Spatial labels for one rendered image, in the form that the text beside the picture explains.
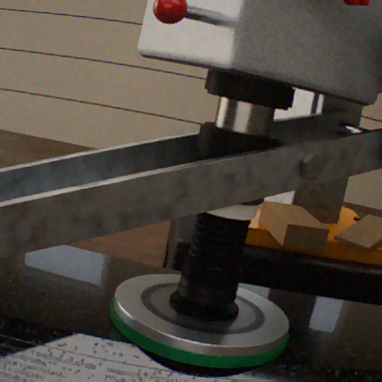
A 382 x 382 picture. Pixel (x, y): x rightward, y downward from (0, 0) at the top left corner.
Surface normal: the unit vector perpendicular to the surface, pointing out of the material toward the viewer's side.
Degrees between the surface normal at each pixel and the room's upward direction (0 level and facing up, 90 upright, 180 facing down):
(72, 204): 90
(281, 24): 90
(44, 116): 90
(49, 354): 45
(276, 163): 90
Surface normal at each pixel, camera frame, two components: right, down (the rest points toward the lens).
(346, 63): 0.47, 0.27
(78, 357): 0.16, -0.54
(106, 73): -0.10, 0.18
